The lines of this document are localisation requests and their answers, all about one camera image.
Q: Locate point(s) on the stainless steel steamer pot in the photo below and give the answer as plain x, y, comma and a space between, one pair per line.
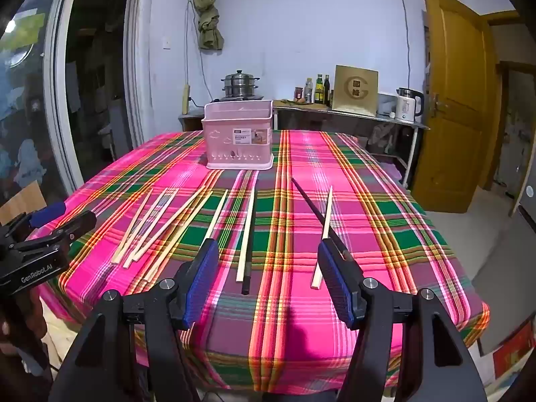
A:
239, 83

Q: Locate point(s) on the plaid pink tablecloth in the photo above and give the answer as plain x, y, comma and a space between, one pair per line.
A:
284, 217

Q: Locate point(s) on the gold cardboard box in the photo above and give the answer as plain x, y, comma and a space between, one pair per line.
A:
356, 90

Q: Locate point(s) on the clear plastic bottle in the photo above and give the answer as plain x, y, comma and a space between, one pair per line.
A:
309, 92

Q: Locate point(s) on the row of wooden chopsticks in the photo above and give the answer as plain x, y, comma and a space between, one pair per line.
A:
216, 216

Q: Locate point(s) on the tied green curtain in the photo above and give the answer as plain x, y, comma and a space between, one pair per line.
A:
207, 29

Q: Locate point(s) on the yellow wooden door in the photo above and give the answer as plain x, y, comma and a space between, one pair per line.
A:
452, 113

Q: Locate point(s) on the red sauce jar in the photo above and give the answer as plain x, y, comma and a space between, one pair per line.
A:
298, 94

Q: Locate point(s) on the white electric kettle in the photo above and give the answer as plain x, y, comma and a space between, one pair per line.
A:
408, 106

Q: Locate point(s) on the pale wooden chopstick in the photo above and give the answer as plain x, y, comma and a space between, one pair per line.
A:
326, 213

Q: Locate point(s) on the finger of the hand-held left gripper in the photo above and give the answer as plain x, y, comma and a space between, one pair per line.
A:
77, 224
48, 213

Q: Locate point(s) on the dark sauce bottle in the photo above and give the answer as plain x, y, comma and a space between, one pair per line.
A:
327, 92

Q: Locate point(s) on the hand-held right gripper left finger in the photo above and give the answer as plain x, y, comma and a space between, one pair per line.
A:
201, 276

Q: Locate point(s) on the cardboard piece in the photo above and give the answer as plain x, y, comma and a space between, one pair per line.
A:
25, 201

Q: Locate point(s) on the green oil bottle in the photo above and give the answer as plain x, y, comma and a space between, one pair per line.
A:
319, 92

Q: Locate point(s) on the white sliding door frame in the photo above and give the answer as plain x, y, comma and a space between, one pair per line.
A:
63, 134

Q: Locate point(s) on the pink plastic utensil basket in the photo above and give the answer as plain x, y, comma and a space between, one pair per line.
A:
234, 146

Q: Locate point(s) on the white wall switch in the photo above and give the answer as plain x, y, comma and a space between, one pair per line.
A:
166, 42

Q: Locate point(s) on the steel shelf table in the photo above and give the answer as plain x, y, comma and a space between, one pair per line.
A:
402, 122

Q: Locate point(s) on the wooden cutting board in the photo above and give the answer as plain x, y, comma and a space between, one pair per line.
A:
314, 105

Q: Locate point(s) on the yellowed power strip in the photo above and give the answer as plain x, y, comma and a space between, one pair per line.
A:
186, 98

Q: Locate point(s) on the wooden door frame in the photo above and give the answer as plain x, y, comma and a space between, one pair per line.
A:
502, 14

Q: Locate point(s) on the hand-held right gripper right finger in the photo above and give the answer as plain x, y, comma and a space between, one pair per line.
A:
335, 276

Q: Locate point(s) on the black chopstick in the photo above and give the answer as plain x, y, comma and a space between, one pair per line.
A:
310, 205
246, 238
246, 284

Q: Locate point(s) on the person's left forearm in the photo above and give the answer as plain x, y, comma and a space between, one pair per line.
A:
25, 335

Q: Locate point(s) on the gas stove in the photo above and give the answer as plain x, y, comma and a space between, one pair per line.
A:
253, 98

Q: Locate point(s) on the red cardboard box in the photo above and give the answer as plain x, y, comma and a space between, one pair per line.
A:
508, 356

